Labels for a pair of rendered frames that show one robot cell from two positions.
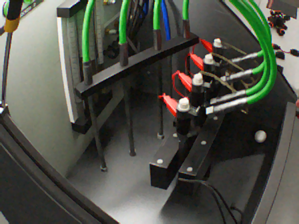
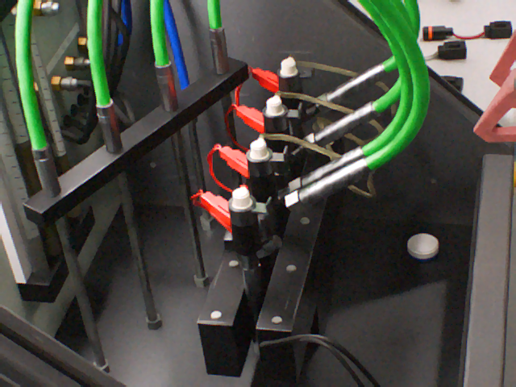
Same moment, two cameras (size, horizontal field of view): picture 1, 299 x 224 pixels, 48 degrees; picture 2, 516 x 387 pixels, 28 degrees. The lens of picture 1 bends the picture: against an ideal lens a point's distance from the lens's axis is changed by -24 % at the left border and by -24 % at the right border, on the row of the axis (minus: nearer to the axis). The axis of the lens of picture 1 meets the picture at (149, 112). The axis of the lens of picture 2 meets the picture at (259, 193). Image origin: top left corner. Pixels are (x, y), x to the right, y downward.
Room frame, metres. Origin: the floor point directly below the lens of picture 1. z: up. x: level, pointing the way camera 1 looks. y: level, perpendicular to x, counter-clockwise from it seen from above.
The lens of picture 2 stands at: (-0.22, 0.06, 1.74)
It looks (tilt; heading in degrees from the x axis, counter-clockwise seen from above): 38 degrees down; 350
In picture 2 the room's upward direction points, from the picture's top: 7 degrees counter-clockwise
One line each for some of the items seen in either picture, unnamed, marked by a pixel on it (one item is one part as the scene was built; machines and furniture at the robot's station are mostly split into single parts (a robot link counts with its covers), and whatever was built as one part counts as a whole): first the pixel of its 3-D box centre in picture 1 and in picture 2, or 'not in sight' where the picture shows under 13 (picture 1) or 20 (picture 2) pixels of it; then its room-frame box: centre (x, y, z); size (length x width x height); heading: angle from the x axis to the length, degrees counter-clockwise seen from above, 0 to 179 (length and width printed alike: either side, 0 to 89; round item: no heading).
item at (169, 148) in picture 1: (200, 139); (282, 267); (0.68, -0.11, 0.91); 0.34 x 0.10 x 0.15; 153
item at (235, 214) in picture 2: (187, 148); (262, 280); (0.57, -0.07, 1.00); 0.05 x 0.03 x 0.21; 63
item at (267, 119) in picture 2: (212, 99); (292, 185); (0.71, -0.14, 1.00); 0.05 x 0.03 x 0.21; 63
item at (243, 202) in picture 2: (184, 106); (242, 202); (0.58, -0.06, 1.10); 0.02 x 0.02 x 0.03
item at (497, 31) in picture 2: (284, 49); (467, 31); (0.97, -0.47, 0.99); 0.12 x 0.02 x 0.02; 72
